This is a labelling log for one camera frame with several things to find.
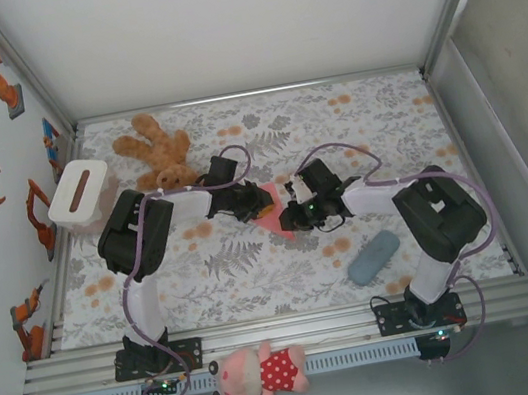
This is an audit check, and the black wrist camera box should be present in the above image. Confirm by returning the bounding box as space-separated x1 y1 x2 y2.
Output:
204 151 242 188
293 154 346 203

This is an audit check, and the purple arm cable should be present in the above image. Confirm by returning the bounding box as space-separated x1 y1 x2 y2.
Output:
289 118 519 383
100 141 291 395

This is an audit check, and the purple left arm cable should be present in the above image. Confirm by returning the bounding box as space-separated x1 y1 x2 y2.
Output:
100 141 291 395

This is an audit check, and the pink cloth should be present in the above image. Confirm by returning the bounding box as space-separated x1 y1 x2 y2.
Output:
246 177 297 247

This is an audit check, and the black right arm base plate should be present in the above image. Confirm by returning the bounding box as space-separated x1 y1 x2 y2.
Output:
372 290 468 340

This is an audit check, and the blue and orange sticker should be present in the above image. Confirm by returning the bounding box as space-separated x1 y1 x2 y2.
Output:
40 115 69 186

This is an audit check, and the slotted grey cable duct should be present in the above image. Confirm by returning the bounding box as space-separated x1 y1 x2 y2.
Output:
74 337 421 395

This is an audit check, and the black controller board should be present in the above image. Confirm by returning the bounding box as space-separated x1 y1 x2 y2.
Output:
139 373 186 395
415 326 468 364

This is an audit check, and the white and pink tissue box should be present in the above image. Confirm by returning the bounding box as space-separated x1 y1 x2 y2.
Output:
39 154 127 242

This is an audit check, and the brown teddy bear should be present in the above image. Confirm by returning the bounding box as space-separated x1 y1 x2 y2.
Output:
107 106 202 198

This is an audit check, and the aluminium frame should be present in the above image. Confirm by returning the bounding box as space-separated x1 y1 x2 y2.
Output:
0 0 528 395

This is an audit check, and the floral printed table cloth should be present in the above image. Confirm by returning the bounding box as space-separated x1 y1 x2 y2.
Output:
24 57 514 353

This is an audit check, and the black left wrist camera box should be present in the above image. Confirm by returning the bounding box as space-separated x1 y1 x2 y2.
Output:
204 151 242 188

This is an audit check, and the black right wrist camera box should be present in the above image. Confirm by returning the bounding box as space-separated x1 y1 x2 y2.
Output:
293 154 346 203

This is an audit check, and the pink pig plush toy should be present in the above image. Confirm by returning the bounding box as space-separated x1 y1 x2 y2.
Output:
203 335 313 395

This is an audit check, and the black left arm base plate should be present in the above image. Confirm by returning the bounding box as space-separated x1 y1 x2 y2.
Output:
110 336 207 384

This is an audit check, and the blue glasses case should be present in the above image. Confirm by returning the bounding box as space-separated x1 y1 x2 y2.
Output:
341 228 407 290

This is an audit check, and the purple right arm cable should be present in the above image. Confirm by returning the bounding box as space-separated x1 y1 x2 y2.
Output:
289 118 519 383

